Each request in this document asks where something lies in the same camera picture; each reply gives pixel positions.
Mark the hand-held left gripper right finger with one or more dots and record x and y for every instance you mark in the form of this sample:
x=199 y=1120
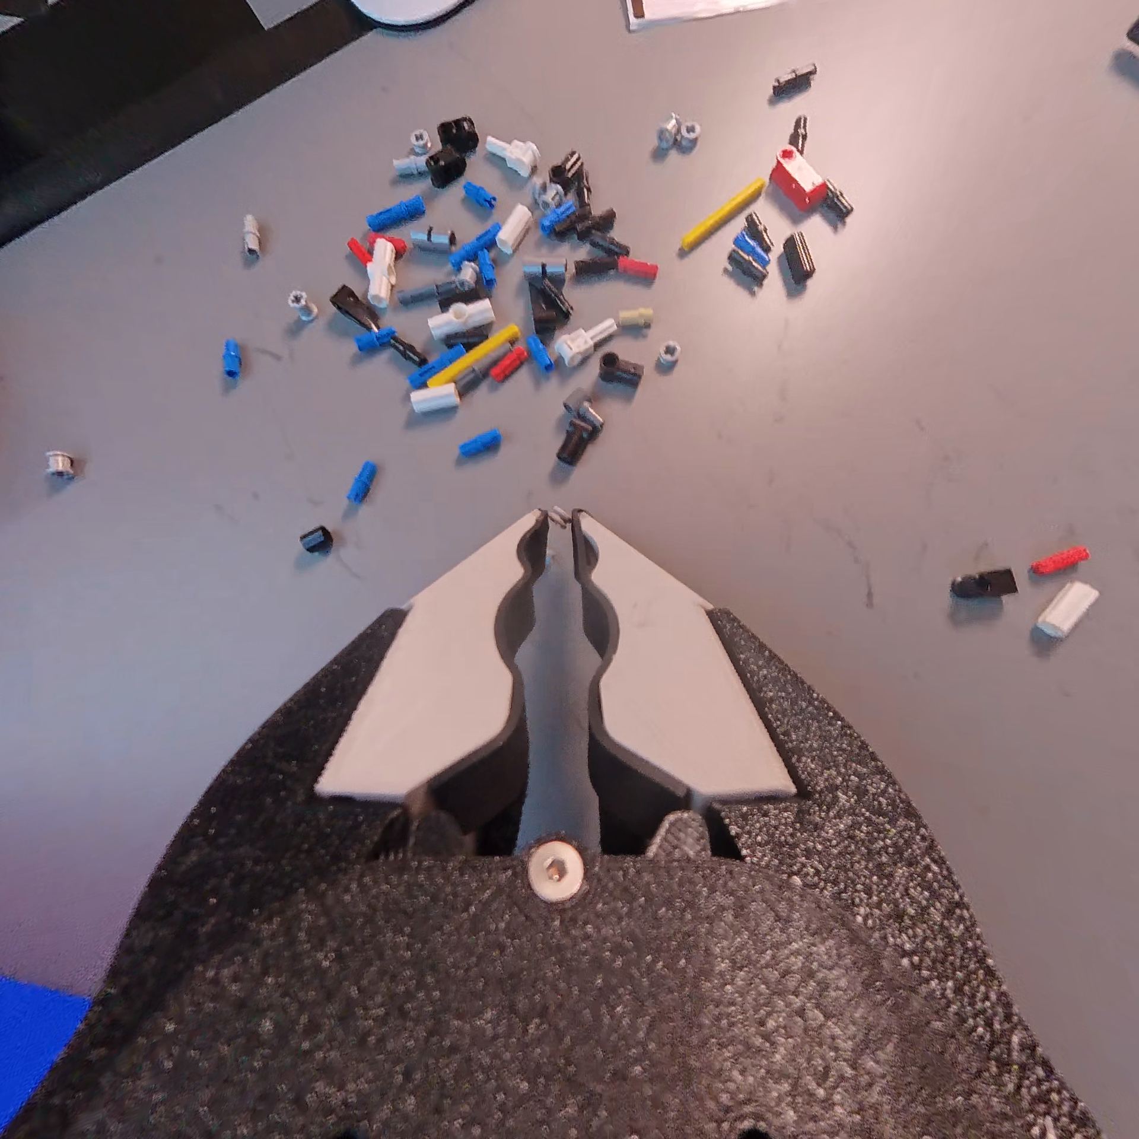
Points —
x=703 y=712

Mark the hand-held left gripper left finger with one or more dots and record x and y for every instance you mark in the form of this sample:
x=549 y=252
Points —
x=418 y=712

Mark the black angled toy connector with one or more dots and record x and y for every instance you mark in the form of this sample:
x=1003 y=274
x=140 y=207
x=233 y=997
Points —
x=982 y=582

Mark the dark grey toy connector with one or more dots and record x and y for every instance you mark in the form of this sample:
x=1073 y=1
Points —
x=579 y=427

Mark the white toy sleeve piece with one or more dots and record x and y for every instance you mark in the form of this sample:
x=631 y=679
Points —
x=1067 y=611

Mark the red toy pin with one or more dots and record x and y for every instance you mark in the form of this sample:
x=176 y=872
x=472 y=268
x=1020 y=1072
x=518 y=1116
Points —
x=1060 y=558

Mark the white toy axle connector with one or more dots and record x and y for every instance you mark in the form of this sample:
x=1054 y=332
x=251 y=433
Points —
x=583 y=338

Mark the pile of small toy pieces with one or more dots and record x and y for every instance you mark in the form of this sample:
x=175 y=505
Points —
x=466 y=320

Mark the grey desk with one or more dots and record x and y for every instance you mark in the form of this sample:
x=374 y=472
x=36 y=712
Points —
x=854 y=409

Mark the black desk pad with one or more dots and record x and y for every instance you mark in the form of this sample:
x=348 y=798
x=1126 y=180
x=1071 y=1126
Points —
x=124 y=89

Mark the small black toy bush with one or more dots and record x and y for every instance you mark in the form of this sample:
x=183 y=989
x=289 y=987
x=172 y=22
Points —
x=315 y=539

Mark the blue toy pin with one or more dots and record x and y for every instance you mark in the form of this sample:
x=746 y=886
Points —
x=231 y=359
x=361 y=480

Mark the light grey toy pin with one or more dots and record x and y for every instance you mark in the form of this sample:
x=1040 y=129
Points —
x=251 y=235

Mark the blue plastic bin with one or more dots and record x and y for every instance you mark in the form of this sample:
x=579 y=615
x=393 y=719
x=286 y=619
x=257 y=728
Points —
x=32 y=1050

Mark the sticker sheet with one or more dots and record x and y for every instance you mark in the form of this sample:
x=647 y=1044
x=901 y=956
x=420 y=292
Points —
x=703 y=9

